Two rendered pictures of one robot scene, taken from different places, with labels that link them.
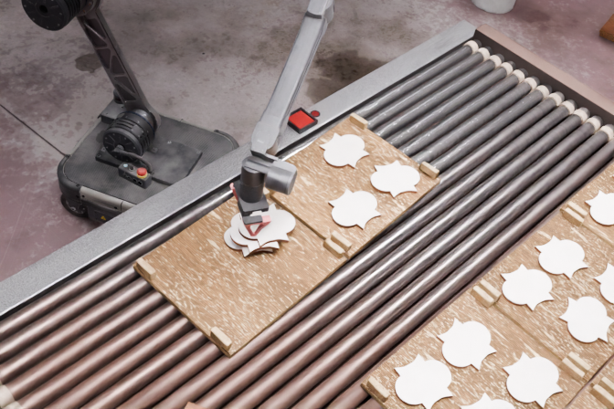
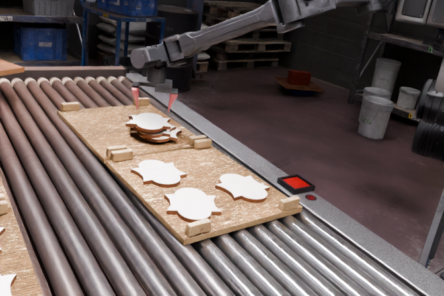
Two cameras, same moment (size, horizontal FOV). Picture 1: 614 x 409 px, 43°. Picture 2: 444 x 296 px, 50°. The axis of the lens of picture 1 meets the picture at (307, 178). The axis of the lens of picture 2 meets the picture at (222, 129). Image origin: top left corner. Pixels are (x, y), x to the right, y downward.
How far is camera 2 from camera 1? 244 cm
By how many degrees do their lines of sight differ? 86
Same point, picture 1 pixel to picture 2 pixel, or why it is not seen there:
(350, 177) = (204, 184)
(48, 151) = not seen: hidden behind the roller
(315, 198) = (182, 162)
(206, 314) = (94, 111)
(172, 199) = (205, 126)
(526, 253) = (15, 267)
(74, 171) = not seen: hidden behind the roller
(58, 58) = not seen: outside the picture
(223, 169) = (233, 145)
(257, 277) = (111, 127)
